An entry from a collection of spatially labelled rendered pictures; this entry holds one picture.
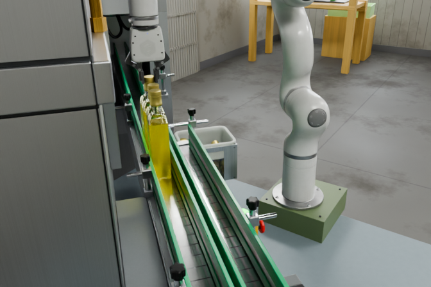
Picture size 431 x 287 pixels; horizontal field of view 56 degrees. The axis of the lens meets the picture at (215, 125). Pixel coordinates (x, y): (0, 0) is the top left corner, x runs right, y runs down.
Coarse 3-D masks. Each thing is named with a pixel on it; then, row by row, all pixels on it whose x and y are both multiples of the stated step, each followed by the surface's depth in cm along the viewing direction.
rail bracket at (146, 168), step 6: (144, 156) 110; (144, 162) 111; (144, 168) 112; (150, 168) 113; (126, 174) 112; (132, 174) 112; (138, 174) 112; (144, 174) 112; (150, 174) 112; (144, 180) 114; (150, 186) 115; (144, 192) 114; (150, 192) 115; (150, 198) 115
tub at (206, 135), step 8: (200, 128) 170; (208, 128) 170; (216, 128) 171; (224, 128) 170; (176, 136) 162; (184, 136) 168; (200, 136) 170; (208, 136) 171; (216, 136) 172; (224, 136) 170; (232, 136) 162; (208, 144) 172; (216, 144) 156; (224, 144) 156; (232, 144) 159
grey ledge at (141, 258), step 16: (128, 208) 110; (144, 208) 110; (128, 224) 104; (144, 224) 104; (128, 240) 98; (144, 240) 98; (128, 256) 93; (144, 256) 93; (160, 256) 93; (128, 272) 88; (144, 272) 88; (160, 272) 88
